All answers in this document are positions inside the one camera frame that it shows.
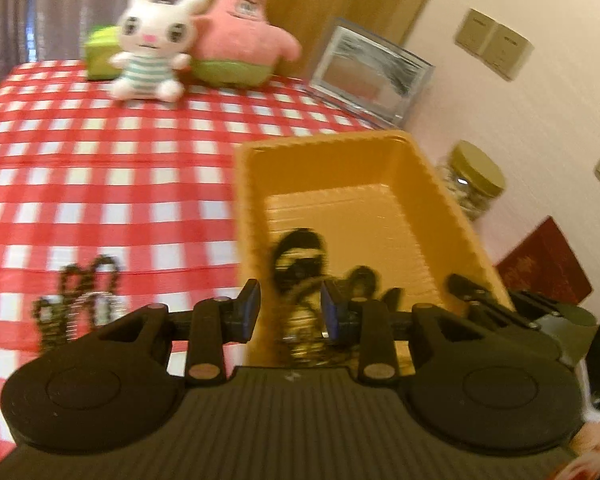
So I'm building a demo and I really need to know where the grey curtain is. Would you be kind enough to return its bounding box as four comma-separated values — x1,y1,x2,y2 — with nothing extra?
0,0,197,92

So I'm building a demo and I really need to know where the gold pendant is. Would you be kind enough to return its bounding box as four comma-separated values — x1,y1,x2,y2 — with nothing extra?
280,291,334,362

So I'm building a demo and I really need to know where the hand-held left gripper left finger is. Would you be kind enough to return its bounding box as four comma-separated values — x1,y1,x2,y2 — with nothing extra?
100,279,262,387

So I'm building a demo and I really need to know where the red patterned box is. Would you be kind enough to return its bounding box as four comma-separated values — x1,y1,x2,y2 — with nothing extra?
495,216,594,307

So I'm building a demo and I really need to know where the black watch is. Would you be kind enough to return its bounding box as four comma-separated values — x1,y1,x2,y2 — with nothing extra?
270,228,329,297

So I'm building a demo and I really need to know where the green box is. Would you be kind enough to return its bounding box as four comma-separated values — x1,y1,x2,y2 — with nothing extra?
83,25,124,81

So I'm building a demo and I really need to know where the glass jar with gold lid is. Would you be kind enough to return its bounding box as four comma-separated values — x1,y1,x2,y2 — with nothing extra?
434,140,507,224

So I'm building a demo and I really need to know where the pink starfish plush toy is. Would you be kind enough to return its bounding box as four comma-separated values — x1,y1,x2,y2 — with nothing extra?
190,0,304,89

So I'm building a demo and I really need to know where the red checkered tablecloth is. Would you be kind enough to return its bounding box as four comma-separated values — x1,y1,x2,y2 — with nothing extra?
0,58,383,463

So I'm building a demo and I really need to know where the white rabbit plush toy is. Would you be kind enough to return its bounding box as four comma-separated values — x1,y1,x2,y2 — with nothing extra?
107,0,211,104

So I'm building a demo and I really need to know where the pink patterned cloth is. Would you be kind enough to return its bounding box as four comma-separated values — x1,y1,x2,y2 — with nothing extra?
562,407,600,480

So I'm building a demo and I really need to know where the silver picture frame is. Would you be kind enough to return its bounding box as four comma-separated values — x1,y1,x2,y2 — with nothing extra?
310,17,436,129

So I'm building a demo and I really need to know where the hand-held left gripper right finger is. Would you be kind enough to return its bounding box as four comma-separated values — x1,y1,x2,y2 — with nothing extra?
321,280,487,387

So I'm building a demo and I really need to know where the silver chain necklace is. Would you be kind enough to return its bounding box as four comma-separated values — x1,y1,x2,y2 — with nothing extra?
67,290,127,342

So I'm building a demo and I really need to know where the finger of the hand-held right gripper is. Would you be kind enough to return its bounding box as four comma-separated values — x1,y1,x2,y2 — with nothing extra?
446,273,541,332
510,290,562,318

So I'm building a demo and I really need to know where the yellow plastic tray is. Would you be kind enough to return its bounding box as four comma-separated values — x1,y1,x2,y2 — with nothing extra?
232,130,517,377

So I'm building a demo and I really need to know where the beige wall switch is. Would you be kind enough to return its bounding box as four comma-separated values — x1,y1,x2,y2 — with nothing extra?
453,8,501,59
480,23,535,81

